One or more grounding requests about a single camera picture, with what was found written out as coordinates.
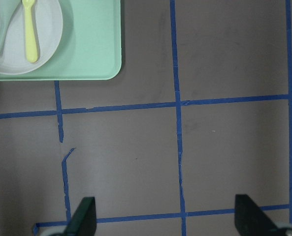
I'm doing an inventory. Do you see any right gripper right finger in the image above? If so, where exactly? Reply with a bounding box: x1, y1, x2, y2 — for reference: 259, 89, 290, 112
234, 194, 284, 236

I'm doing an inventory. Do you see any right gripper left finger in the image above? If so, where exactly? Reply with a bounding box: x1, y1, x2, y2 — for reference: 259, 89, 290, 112
62, 197, 97, 236

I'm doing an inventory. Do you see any white round plate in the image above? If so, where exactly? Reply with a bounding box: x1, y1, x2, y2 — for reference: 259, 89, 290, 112
0, 0, 63, 75

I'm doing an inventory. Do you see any yellow plastic fork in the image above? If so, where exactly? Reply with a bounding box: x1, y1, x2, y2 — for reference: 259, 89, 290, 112
22, 0, 38, 63

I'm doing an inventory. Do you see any light green tray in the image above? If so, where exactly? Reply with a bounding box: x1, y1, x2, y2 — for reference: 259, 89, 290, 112
0, 0, 122, 81

